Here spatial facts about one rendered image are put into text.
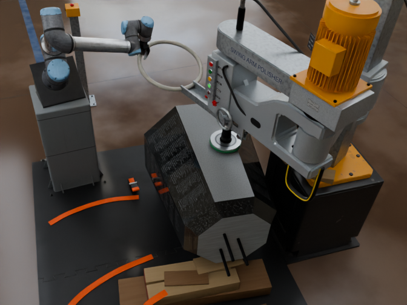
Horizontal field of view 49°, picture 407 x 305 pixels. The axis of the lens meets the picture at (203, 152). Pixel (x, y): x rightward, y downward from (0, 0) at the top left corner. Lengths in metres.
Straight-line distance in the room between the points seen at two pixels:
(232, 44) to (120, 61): 3.27
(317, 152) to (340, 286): 1.47
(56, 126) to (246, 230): 1.65
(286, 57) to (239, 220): 1.03
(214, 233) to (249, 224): 0.23
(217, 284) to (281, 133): 1.17
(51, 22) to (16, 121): 2.25
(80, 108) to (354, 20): 2.20
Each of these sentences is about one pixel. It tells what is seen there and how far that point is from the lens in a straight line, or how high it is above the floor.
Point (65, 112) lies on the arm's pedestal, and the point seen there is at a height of 0.81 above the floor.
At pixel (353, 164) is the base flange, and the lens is 3.32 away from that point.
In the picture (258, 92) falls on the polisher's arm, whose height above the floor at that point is 1.44.
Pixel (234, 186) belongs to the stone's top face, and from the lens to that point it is 2.82.
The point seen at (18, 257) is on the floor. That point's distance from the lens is 3.68.
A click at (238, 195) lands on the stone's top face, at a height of 0.87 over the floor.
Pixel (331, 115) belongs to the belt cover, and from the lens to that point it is 2.13.
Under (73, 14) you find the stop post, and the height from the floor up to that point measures 1.02.
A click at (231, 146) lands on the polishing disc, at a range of 3.02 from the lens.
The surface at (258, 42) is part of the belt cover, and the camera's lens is 2.50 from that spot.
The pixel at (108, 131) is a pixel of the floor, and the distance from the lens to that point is 4.55.
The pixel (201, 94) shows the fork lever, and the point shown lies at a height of 1.09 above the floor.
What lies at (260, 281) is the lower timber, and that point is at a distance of 3.32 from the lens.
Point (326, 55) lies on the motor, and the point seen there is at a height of 1.97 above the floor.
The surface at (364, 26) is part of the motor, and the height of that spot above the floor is 2.09.
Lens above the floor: 2.90
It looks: 42 degrees down
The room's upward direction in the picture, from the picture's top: 5 degrees clockwise
